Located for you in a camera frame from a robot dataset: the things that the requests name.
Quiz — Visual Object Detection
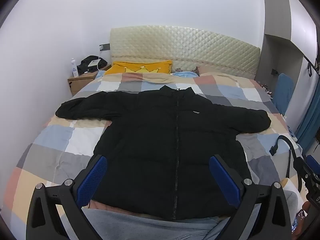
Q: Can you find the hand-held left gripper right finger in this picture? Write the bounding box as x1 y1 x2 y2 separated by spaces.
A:
209 154 293 240

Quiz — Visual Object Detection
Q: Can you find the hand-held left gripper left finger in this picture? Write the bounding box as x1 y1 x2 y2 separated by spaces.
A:
26 154 108 240

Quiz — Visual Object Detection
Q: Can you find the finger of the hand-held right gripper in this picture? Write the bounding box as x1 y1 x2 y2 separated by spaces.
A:
292 154 320 179

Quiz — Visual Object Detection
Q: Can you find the black puffer jacket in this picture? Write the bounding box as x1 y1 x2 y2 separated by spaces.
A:
55 85 272 221

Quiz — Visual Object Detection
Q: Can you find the blue curtain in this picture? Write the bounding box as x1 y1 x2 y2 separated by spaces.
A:
295 80 320 153

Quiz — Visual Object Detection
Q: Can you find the checkered patchwork blanket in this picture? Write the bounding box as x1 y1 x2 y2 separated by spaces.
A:
5 71 304 230

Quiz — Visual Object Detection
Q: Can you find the blue towel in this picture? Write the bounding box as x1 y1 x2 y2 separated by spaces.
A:
272 73 295 117

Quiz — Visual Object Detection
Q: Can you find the group of small cosmetics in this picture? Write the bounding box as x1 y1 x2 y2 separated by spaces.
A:
259 82 273 98

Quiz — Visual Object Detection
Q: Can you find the wooden nightstand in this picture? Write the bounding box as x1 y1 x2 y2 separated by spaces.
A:
67 64 112 97

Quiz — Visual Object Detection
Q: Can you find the pink pillow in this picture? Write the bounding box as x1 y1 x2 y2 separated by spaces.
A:
195 66 238 80

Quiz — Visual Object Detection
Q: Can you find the white spray bottle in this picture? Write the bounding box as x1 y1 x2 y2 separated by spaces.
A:
71 58 79 78

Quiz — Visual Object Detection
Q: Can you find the black bag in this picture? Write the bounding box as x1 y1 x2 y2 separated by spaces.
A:
77 55 108 75

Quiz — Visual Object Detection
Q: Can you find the light blue pillow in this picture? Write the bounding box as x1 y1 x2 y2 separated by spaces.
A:
172 71 199 78

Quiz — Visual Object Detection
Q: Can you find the yellow pillow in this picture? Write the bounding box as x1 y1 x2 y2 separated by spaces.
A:
104 60 173 76

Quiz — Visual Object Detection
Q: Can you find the cream quilted headboard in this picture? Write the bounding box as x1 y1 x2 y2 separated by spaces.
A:
109 25 261 82

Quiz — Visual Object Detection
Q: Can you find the white overhead cabinet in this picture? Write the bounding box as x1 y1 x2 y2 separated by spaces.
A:
287 0 320 63

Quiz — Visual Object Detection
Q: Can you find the black strap with buckle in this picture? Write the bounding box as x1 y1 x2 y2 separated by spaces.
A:
269 135 308 180

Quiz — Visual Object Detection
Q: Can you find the white charging cable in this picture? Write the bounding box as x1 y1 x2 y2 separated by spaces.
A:
84 49 103 75

